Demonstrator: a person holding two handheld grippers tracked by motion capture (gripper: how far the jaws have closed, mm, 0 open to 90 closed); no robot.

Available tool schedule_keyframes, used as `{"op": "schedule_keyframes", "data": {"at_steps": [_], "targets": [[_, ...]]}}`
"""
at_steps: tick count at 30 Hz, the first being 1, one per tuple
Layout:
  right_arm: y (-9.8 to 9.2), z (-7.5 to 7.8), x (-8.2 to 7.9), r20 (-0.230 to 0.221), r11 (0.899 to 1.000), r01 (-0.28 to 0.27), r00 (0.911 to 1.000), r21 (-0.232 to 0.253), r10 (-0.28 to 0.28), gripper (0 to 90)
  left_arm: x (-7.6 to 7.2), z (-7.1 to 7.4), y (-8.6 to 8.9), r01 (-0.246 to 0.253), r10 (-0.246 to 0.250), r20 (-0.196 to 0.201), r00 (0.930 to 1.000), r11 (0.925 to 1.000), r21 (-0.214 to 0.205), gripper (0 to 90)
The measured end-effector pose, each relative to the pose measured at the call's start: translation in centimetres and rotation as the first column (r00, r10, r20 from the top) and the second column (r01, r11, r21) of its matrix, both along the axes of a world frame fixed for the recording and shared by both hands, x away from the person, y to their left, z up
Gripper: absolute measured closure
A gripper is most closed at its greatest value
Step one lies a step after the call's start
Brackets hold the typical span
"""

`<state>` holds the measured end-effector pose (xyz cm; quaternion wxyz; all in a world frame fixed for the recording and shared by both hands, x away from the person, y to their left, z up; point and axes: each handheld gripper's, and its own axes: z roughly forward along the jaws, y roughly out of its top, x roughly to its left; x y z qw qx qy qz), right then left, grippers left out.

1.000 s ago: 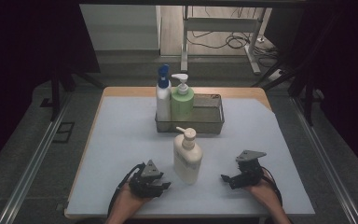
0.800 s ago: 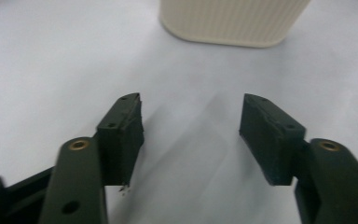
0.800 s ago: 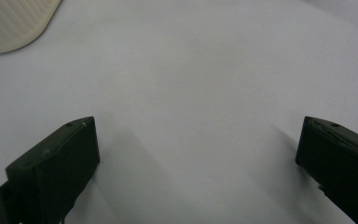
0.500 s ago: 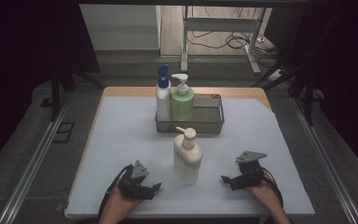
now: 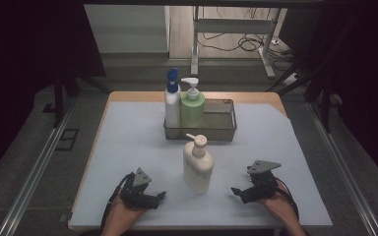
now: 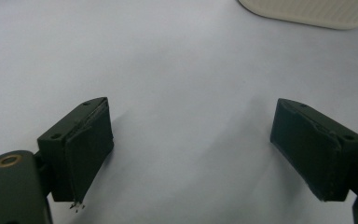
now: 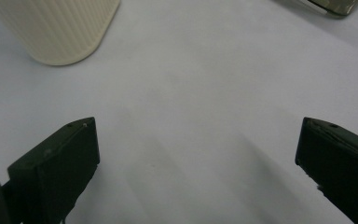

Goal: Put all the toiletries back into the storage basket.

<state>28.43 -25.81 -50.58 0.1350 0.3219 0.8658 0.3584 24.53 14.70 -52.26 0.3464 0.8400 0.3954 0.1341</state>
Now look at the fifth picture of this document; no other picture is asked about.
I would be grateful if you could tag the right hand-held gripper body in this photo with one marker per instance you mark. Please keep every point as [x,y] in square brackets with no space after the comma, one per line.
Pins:
[261,188]

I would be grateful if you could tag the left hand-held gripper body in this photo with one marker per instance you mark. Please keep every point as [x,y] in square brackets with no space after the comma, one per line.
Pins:
[134,196]

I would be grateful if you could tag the cream pump bottle orange label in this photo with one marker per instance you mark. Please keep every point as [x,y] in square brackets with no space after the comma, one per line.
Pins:
[198,170]

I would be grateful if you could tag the grey metal mesh basket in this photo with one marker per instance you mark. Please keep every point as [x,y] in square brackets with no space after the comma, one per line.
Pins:
[220,121]

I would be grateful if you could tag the green pump bottle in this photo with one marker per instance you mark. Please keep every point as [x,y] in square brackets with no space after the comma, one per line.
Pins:
[193,111]

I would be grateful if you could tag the white bottle blue pump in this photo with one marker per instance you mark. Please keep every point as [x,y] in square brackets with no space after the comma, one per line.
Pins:
[172,105]

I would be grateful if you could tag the person's left hand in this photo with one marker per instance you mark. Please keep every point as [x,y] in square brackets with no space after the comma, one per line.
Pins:
[121,214]

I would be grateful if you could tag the person's right hand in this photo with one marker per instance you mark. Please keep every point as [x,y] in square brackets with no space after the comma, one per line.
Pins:
[280,205]

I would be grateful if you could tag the white table mat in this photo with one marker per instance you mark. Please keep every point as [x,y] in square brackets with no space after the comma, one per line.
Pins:
[138,147]

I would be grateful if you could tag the black metal stand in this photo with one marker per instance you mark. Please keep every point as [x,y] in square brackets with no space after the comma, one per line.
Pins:
[325,98]
[59,98]

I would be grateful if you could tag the white power strip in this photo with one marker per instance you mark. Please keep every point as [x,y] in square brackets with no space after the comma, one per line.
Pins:
[292,79]

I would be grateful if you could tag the dark curtain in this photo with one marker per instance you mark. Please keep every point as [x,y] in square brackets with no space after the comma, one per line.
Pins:
[19,65]
[367,65]

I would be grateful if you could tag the white cabinet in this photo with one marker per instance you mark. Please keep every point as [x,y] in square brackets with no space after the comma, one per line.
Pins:
[128,29]

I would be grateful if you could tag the aluminium rail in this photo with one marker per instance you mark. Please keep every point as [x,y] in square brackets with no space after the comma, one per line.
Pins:
[32,177]
[347,177]

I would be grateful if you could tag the white desk frame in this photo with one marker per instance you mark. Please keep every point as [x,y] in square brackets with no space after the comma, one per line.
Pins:
[233,25]

